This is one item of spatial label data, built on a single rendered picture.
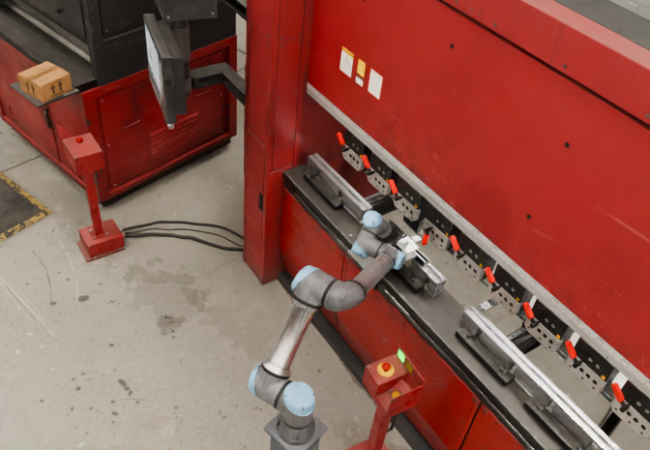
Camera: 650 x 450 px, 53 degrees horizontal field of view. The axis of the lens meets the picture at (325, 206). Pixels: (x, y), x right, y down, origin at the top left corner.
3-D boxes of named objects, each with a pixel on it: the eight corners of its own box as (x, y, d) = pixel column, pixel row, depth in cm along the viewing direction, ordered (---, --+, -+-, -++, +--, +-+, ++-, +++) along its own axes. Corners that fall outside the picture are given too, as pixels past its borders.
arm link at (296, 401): (302, 434, 242) (305, 414, 233) (272, 414, 247) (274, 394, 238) (319, 410, 250) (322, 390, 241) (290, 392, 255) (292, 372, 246)
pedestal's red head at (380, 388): (361, 381, 286) (367, 357, 274) (392, 369, 293) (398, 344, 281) (385, 419, 273) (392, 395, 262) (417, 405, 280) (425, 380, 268)
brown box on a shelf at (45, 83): (9, 86, 375) (4, 67, 366) (51, 72, 390) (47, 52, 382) (38, 108, 361) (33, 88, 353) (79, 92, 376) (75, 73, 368)
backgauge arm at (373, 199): (349, 216, 354) (353, 196, 345) (438, 181, 384) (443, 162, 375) (358, 225, 349) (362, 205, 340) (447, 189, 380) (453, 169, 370)
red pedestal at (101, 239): (75, 243, 422) (52, 137, 368) (114, 229, 434) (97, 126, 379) (87, 262, 410) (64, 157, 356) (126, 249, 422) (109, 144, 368)
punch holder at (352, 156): (341, 156, 321) (345, 128, 310) (355, 151, 325) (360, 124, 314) (360, 173, 312) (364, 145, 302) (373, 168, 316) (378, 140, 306)
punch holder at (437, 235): (421, 230, 286) (428, 202, 275) (435, 225, 290) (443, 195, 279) (444, 253, 277) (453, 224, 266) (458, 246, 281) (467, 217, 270)
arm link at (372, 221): (357, 224, 274) (367, 206, 275) (368, 232, 283) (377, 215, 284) (371, 230, 269) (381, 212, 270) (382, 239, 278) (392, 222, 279)
